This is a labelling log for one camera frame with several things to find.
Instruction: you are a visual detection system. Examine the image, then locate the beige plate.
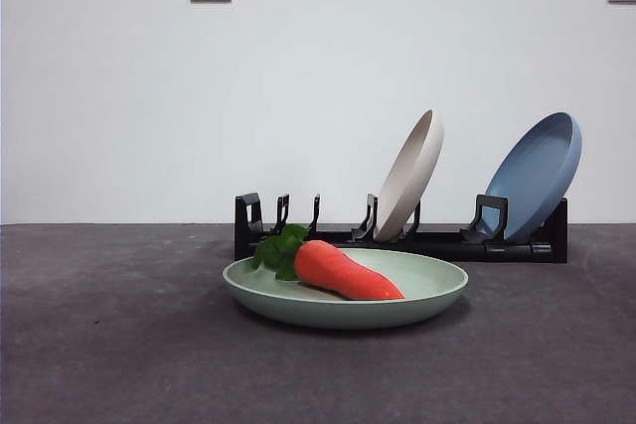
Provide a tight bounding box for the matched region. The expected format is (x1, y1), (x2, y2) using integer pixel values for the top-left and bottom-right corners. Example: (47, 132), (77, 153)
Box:
(373, 108), (445, 242)

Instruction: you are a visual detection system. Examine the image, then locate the green plate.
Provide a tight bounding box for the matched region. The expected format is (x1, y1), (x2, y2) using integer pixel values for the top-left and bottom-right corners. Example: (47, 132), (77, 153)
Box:
(222, 247), (470, 331)

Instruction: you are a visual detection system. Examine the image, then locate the orange carrot with green leaves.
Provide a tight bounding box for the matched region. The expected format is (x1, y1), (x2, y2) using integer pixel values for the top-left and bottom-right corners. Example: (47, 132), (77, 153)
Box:
(251, 223), (406, 301)

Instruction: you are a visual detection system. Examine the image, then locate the black plate rack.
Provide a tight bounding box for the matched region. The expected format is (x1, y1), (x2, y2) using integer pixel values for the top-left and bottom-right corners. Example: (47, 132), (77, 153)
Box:
(234, 192), (569, 265)

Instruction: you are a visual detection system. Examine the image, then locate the blue plate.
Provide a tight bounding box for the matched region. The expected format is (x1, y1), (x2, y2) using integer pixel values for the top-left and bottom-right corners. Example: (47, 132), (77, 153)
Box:
(484, 111), (583, 243)

